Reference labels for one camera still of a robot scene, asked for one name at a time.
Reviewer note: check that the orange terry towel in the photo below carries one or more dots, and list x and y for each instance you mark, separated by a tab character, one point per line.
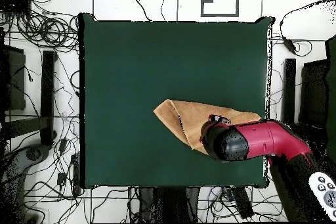
189	119

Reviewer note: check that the black flat panel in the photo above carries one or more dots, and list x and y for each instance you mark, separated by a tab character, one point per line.
313	92

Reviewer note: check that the dark green table cloth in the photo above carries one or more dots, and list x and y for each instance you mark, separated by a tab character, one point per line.
131	63

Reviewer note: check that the black power adapter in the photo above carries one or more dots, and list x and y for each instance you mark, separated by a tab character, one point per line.
289	45

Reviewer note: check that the black power strip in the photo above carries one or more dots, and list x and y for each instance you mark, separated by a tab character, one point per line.
76	174

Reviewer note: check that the small black plug adapter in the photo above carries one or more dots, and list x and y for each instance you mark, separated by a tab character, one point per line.
61	178

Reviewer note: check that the office chair base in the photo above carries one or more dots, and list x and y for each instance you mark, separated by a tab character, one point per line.
15	161

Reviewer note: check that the black electronics box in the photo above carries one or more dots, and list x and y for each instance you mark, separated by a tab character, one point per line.
15	5

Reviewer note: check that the black camera stand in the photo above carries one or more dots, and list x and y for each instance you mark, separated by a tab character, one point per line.
288	90
47	90

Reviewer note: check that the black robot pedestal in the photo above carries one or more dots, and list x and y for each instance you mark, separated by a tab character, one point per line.
170	203

